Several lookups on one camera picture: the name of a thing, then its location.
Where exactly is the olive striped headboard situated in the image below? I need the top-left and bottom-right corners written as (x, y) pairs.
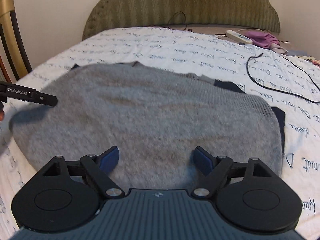
top-left (82, 0), bottom-right (280, 39)

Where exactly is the person's left hand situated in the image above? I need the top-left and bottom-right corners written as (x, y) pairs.
top-left (0, 102), bottom-right (5, 121)

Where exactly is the colourful floral fabric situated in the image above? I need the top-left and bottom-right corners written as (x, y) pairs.
top-left (299, 56), bottom-right (320, 67)

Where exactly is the gold tower air conditioner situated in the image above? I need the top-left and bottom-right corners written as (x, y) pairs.
top-left (1, 0), bottom-right (33, 83)

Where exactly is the white power strip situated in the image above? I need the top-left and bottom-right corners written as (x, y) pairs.
top-left (225, 30), bottom-right (253, 44)

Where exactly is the grey and navy sweater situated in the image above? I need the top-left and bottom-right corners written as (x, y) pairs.
top-left (9, 62), bottom-right (284, 190)

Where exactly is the black cable by headboard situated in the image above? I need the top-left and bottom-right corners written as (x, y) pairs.
top-left (166, 11), bottom-right (188, 30)

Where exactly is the black cable on bed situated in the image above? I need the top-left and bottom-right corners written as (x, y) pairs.
top-left (246, 52), bottom-right (320, 104)

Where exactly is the purple cloth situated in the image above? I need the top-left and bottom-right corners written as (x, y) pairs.
top-left (244, 31), bottom-right (279, 49)

